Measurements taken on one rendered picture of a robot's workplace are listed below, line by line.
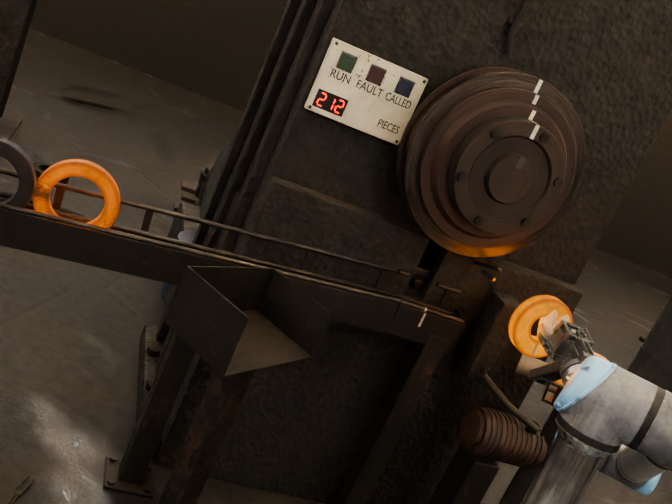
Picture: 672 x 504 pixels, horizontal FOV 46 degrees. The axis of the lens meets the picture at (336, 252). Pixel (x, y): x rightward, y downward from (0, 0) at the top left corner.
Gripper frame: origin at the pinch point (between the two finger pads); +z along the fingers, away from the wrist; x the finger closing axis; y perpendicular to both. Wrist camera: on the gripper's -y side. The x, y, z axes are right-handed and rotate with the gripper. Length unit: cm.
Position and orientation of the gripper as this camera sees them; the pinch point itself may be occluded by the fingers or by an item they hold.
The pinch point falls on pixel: (544, 319)
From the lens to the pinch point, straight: 199.5
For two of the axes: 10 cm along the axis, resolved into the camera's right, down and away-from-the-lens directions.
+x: -8.8, -3.2, -3.4
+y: 4.6, -7.3, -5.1
